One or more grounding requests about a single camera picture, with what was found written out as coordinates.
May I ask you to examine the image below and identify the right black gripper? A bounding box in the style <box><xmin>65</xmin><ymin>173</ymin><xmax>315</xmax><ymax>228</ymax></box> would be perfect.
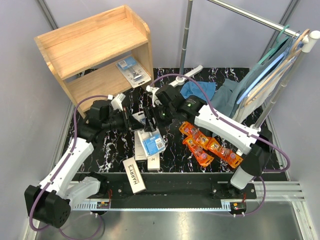
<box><xmin>142</xmin><ymin>102</ymin><xmax>176</xmax><ymax>133</ymax></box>

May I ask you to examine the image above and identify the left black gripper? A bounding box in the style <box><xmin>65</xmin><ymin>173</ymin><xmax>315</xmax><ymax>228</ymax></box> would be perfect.
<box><xmin>102</xmin><ymin>107</ymin><xmax>145</xmax><ymax>134</ymax></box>

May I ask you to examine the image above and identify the blue Gillette razor pack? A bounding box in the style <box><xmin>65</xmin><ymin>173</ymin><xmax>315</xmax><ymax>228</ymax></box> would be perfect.
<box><xmin>134</xmin><ymin>129</ymin><xmax>166</xmax><ymax>158</ymax></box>

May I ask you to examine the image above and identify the orange BIC razor pack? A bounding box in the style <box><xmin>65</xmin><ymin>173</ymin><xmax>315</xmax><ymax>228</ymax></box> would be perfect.
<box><xmin>207</xmin><ymin>137</ymin><xmax>243</xmax><ymax>169</ymax></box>
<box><xmin>179</xmin><ymin>121</ymin><xmax>210</xmax><ymax>150</ymax></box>
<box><xmin>182</xmin><ymin>135</ymin><xmax>214</xmax><ymax>167</ymax></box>

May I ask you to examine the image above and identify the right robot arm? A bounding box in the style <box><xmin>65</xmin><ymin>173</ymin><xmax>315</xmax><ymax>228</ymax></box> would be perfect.
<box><xmin>144</xmin><ymin>84</ymin><xmax>272</xmax><ymax>199</ymax></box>

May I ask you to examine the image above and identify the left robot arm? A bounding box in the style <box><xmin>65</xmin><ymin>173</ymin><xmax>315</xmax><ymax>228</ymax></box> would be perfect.
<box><xmin>24</xmin><ymin>100</ymin><xmax>145</xmax><ymax>231</ymax></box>

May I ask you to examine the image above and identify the wooden two-tier shelf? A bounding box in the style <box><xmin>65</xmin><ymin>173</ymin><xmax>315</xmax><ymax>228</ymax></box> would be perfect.
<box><xmin>34</xmin><ymin>5</ymin><xmax>154</xmax><ymax>117</ymax></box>

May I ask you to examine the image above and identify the white H box left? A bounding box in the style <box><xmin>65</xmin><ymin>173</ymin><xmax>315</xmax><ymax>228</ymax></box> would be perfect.
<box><xmin>134</xmin><ymin>131</ymin><xmax>147</xmax><ymax>162</ymax></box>

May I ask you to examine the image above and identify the white h box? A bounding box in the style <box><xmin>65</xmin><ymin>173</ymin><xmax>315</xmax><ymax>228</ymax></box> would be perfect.
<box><xmin>134</xmin><ymin>131</ymin><xmax>147</xmax><ymax>162</ymax></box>
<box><xmin>147</xmin><ymin>153</ymin><xmax>160</xmax><ymax>171</ymax></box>

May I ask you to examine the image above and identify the white H box right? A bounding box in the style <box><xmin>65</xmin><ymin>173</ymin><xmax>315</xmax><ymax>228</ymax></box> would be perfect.
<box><xmin>147</xmin><ymin>153</ymin><xmax>160</xmax><ymax>171</ymax></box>

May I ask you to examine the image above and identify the blue razor blister pack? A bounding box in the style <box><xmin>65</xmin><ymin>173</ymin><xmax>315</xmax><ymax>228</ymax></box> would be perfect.
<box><xmin>115</xmin><ymin>56</ymin><xmax>151</xmax><ymax>88</ymax></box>

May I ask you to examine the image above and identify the blue bucket hat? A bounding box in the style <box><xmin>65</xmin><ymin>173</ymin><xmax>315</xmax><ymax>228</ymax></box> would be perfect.
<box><xmin>180</xmin><ymin>81</ymin><xmax>216</xmax><ymax>101</ymax></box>

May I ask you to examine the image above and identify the white Harry's box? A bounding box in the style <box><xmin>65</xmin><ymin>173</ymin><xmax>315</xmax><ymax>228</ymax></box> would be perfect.
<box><xmin>122</xmin><ymin>157</ymin><xmax>146</xmax><ymax>194</ymax></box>

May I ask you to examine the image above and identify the grey-blue garment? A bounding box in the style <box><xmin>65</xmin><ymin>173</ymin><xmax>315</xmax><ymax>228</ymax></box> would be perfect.
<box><xmin>210</xmin><ymin>63</ymin><xmax>271</xmax><ymax>123</ymax></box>

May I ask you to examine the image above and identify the wooden hanger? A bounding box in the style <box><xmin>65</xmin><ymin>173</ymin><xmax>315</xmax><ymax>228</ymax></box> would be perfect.
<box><xmin>240</xmin><ymin>29</ymin><xmax>310</xmax><ymax>107</ymax></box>

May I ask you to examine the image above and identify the teal hanger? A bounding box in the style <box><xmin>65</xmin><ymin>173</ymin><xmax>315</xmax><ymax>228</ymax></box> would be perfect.
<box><xmin>258</xmin><ymin>24</ymin><xmax>290</xmax><ymax>65</ymax></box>

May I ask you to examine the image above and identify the blue hanger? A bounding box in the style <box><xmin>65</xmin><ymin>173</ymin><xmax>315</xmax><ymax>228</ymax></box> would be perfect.
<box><xmin>236</xmin><ymin>35</ymin><xmax>304</xmax><ymax>106</ymax></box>

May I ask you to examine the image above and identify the metal clothes rack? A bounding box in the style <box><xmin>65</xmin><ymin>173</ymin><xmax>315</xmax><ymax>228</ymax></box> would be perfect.
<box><xmin>154</xmin><ymin>0</ymin><xmax>320</xmax><ymax>156</ymax></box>

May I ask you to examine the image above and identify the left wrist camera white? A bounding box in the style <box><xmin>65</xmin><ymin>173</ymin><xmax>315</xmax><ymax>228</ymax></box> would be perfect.
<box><xmin>107</xmin><ymin>93</ymin><xmax>126</xmax><ymax>111</ymax></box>

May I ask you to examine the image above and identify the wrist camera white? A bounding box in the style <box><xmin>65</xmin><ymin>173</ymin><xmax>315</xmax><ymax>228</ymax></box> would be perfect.
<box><xmin>146</xmin><ymin>85</ymin><xmax>161</xmax><ymax>107</ymax></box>
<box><xmin>107</xmin><ymin>93</ymin><xmax>126</xmax><ymax>111</ymax></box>

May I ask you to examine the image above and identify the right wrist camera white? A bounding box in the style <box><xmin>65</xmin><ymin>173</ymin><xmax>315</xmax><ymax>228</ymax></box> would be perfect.
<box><xmin>146</xmin><ymin>85</ymin><xmax>161</xmax><ymax>107</ymax></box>

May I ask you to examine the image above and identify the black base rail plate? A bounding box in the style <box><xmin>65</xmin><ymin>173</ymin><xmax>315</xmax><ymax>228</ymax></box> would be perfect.
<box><xmin>72</xmin><ymin>171</ymin><xmax>288</xmax><ymax>210</ymax></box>

